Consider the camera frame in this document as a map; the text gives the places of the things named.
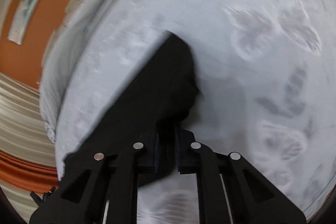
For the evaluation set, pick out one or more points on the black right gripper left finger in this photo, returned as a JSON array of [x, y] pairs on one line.
[[132, 164]]

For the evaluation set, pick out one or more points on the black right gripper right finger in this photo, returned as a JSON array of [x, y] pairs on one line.
[[214, 176]]

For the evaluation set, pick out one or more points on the black pants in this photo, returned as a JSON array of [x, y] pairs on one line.
[[156, 102]]

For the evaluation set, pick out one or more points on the beige and orange curtain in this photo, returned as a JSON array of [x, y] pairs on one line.
[[27, 155]]

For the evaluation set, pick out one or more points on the white butterfly pattern bedspread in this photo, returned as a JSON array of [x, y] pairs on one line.
[[266, 73]]

